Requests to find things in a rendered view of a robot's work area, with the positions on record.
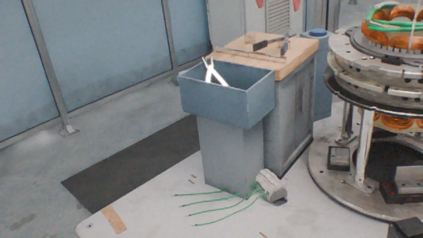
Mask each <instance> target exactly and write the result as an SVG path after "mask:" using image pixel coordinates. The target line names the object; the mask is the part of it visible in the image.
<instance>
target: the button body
mask: <svg viewBox="0 0 423 238"><path fill-rule="evenodd" d="M309 32H310V31H308V32H302V33H299V37H300V38H311V39H317V40H319V49H318V50H317V57H316V73H315V105H314V122H316V121H319V120H322V119H325V118H327V117H329V116H331V110H332V92H331V91H330V90H329V89H328V88H327V86H326V85H325V82H324V72H325V69H326V67H327V66H328V65H327V55H328V53H329V52H330V50H329V48H328V40H329V38H330V36H331V35H332V34H334V33H331V32H329V31H327V32H328V34H327V35H326V36H318V37H317V36H310V35H309Z"/></svg>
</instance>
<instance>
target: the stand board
mask: <svg viewBox="0 0 423 238"><path fill-rule="evenodd" d="M244 35H251V36H256V42H259V41H261V40H271V39H275V38H279V37H281V36H284V35H278V34H268V33H261V32H251V31H250V32H248V33H246V34H244ZM244 35H242V36H241V37H239V38H238V39H236V40H234V41H232V42H230V43H228V45H226V46H224V47H225V48H233V49H238V50H246V51H252V52H253V48H252V45H253V44H250V43H246V42H245V40H244ZM289 40H291V49H290V50H288V51H287V52H286V54H284V56H286V57H287V63H286V64H284V63H276V61H268V60H263V59H256V58H248V57H243V56H236V55H231V54H223V53H219V52H216V51H215V52H214V53H212V54H210V55H208V56H206V57H205V59H207V58H210V57H211V56H212V58H213V59H217V60H223V61H231V63H238V64H243V65H250V66H254V67H261V68H265V69H273V70H275V80H276V81H280V80H281V79H283V78H284V77H285V76H287V75H288V74H289V73H291V72H292V71H293V70H294V69H295V68H296V67H297V66H299V65H300V64H301V63H303V61H305V60H306V59H307V58H308V57H309V56H311V55H312V54H313V53H314V52H316V51H317V50H318V49H319V40H317V39H311V38H300V37H294V36H293V37H292V38H290V39H289ZM280 49H281V48H278V42H275V43H272V44H270V45H268V47H267V48H263V49H261V50H259V51H256V52H259V53H264V54H272V55H277V56H280Z"/></svg>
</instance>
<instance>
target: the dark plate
mask: <svg viewBox="0 0 423 238"><path fill-rule="evenodd" d="M356 155H357V149H356V150H355V151H354V152H353V154H352V162H353V164H354V166H356ZM413 160H415V161H422V162H423V155H422V154H421V153H419V152H417V151H415V150H413V149H410V148H407V147H403V146H400V145H394V144H388V143H373V144H371V149H370V154H369V165H368V170H367V177H368V178H370V179H372V180H375V181H377V182H380V181H391V175H392V170H393V163H394V162H395V161H413Z"/></svg>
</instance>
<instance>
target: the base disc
mask: <svg viewBox="0 0 423 238"><path fill-rule="evenodd" d="M341 126H342V124H338V125H335V126H333V127H331V128H329V129H327V130H325V131H323V132H321V133H320V134H319V135H318V136H317V137H316V138H315V139H314V140H313V142H312V143H311V145H310V147H309V150H308V158H307V160H308V166H309V170H310V172H311V174H312V176H313V178H314V179H315V181H316V182H317V183H318V185H319V186H320V187H321V188H322V189H323V190H325V191H326V192H328V194H329V195H331V196H332V197H333V198H335V199H336V200H338V201H339V202H341V203H343V204H345V205H347V206H349V207H351V208H353V209H355V210H357V211H360V212H363V213H365V214H367V215H369V216H373V217H376V218H381V219H386V220H390V221H398V220H402V219H408V218H413V217H417V218H418V219H419V220H420V221H421V222H422V223H423V202H421V203H406V204H387V203H386V201H385V199H384V198H383V197H382V195H381V192H380V190H379V182H377V181H375V180H372V179H370V178H368V177H367V179H368V182H370V183H372V184H374V185H375V190H374V191H373V192H372V193H365V192H362V191H361V190H359V189H357V188H355V187H354V186H352V185H350V184H348V183H347V182H346V181H345V177H346V176H348V174H350V173H352V174H355V168H356V167H355V166H354V164H353V162H352V154H353V152H354V151H355V150H356V149H357V148H358V138H359V131H360V120H354V121H352V130H353V131H354V132H356V138H355V139H353V140H352V141H351V142H349V143H347V144H346V145H338V144H336V143H335V141H334V140H335V138H337V137H338V136H339V135H340V134H341ZM371 142H372V143H376V142H388V143H397V144H400V145H405V146H407V147H411V148H413V149H415V150H417V151H419V152H420V153H421V154H423V143H420V142H417V141H414V140H413V139H410V138H408V137H407V136H406V133H400V132H399V133H397V136H389V137H381V138H374V139H371ZM329 146H338V147H349V148H350V171H335V170H328V147H329ZM377 201H378V202H377ZM408 212H410V213H408Z"/></svg>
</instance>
